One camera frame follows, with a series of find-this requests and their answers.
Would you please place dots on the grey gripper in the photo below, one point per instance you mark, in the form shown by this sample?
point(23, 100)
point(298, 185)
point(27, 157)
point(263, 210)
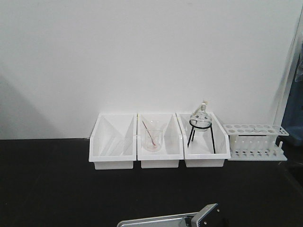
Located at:
point(209, 216)

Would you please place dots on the black wire tripod stand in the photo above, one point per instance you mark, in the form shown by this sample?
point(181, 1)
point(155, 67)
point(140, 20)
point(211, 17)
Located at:
point(193, 130)

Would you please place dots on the blue curtain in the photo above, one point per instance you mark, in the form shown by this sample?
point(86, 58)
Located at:
point(292, 119)

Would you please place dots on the white storage bin left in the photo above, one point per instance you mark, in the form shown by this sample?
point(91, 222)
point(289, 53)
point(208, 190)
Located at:
point(112, 143)

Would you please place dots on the white test tube rack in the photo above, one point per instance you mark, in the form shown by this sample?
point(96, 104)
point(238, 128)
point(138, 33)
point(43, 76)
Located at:
point(255, 142)

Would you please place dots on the white storage bin middle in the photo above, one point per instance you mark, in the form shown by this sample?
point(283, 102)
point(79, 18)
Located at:
point(171, 151)

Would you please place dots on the white storage bin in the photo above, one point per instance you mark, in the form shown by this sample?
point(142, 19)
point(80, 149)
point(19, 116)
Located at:
point(208, 149)
point(171, 151)
point(112, 143)

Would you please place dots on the white storage bin right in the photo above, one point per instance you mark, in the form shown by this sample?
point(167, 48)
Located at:
point(208, 149)

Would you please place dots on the red glass stirring rod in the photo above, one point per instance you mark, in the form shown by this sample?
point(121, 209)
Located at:
point(149, 134)

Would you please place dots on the glass beaker in bin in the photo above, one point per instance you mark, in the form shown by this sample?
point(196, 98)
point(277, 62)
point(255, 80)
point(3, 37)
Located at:
point(153, 135)

